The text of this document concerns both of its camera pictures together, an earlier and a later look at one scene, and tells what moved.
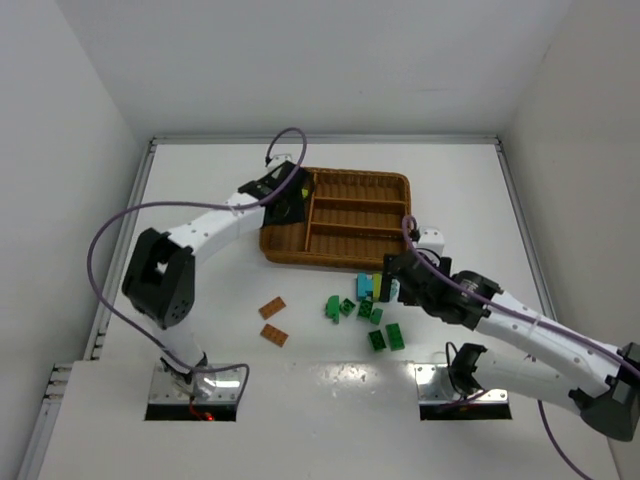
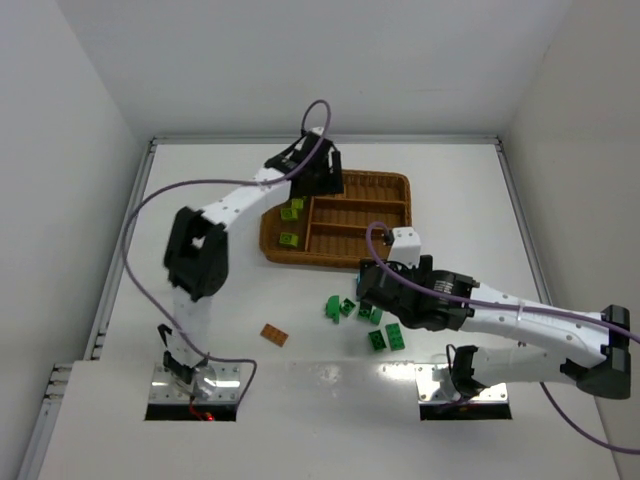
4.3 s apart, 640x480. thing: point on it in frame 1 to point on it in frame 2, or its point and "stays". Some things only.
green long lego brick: (395, 336) stays
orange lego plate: (274, 335) stays
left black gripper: (298, 198) to (320, 179)
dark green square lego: (377, 340) stays
